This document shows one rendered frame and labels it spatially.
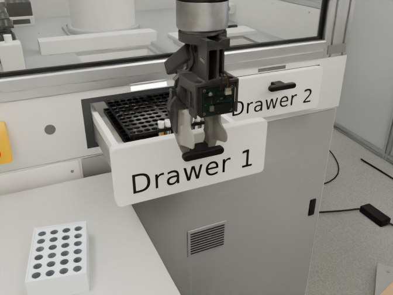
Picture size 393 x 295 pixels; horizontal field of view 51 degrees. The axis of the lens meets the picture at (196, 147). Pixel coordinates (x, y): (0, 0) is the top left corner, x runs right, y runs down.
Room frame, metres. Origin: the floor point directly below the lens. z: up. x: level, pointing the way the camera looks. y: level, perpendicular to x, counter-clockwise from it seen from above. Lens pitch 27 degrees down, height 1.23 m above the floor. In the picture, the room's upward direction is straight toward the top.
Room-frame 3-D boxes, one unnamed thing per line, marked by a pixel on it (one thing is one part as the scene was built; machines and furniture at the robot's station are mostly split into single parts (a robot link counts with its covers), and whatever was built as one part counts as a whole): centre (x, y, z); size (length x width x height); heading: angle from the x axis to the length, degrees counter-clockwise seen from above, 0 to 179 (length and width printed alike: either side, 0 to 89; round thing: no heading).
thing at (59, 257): (0.50, 0.21, 0.78); 0.12 x 0.08 x 0.04; 13
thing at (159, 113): (0.83, 0.09, 0.87); 0.22 x 0.18 x 0.06; 25
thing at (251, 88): (0.98, -0.19, 0.87); 0.29 x 0.02 x 0.11; 115
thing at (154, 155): (0.64, 0.00, 0.87); 0.29 x 0.02 x 0.11; 115
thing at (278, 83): (0.95, -0.20, 0.91); 0.07 x 0.04 x 0.01; 115
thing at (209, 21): (0.61, -0.01, 1.12); 0.08 x 0.08 x 0.05
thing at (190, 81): (0.61, -0.01, 1.04); 0.09 x 0.08 x 0.12; 25
